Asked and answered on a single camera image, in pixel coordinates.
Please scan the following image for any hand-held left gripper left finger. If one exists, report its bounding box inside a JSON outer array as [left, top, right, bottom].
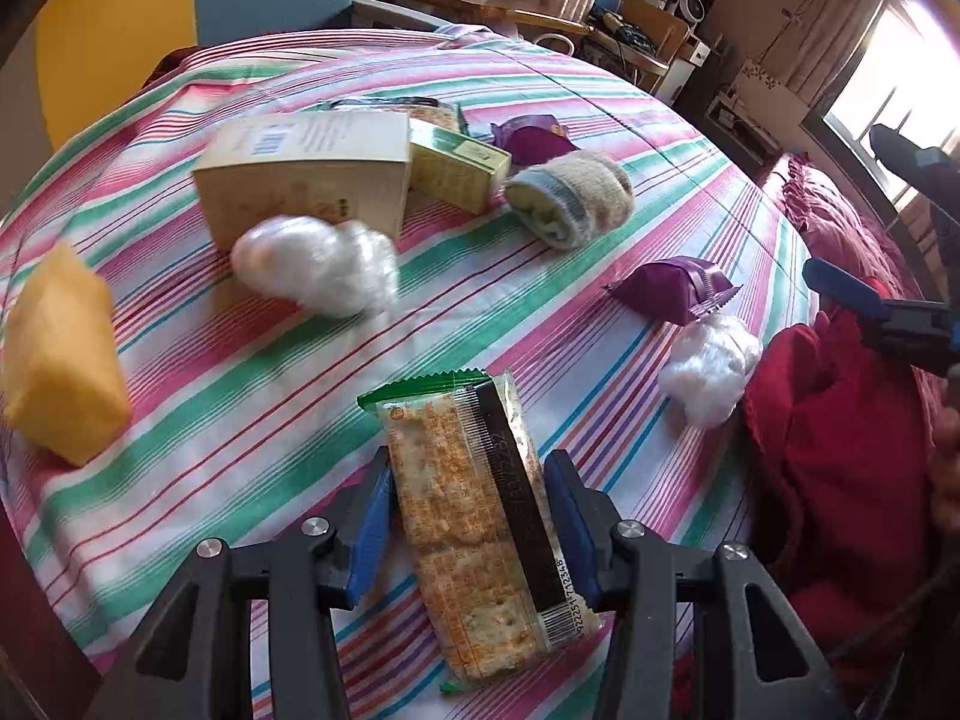
[[86, 446, 398, 720]]

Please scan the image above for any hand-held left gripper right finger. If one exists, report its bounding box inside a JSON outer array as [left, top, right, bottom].
[[541, 450, 852, 720]]

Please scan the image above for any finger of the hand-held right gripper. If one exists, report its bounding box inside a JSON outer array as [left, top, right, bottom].
[[801, 256, 960, 376], [868, 124, 960, 203]]

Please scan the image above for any green-edged cracker packet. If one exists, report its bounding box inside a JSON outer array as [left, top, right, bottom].
[[322, 96, 467, 137], [356, 366, 605, 691]]

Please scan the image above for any white plastic wrap ball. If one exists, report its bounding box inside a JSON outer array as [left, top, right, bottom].
[[229, 214, 402, 318], [658, 313, 764, 430]]

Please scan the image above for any purple snack packet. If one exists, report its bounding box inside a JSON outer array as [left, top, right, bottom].
[[491, 114, 578, 166], [604, 256, 743, 326]]

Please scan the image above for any beige cardboard box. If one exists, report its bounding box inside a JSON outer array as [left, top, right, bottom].
[[193, 112, 415, 250]]

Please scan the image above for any yellow sponge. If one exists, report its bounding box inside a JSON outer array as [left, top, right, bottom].
[[0, 240, 134, 467]]

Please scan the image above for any green and white box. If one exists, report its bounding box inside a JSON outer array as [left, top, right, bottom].
[[409, 120, 513, 215]]

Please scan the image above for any red ruffled bedding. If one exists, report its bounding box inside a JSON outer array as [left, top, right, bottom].
[[757, 154, 931, 331]]

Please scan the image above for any window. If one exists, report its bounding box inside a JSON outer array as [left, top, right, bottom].
[[821, 0, 960, 166]]

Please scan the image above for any beige curtain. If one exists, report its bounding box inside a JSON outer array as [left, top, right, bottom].
[[780, 0, 890, 110]]

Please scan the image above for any white low cabinet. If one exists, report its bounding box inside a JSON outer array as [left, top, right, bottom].
[[705, 60, 815, 166]]

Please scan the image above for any red cloth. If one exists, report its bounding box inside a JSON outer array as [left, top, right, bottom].
[[742, 307, 953, 706]]

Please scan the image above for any striped blanket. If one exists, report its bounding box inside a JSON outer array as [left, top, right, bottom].
[[0, 26, 822, 720]]

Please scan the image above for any rolled beige towel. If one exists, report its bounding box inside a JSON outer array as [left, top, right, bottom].
[[504, 150, 637, 252]]

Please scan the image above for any wooden side table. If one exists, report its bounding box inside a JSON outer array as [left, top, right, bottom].
[[352, 0, 593, 38]]

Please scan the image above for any grey yellow blue headboard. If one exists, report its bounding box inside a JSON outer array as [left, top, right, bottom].
[[34, 0, 353, 151]]

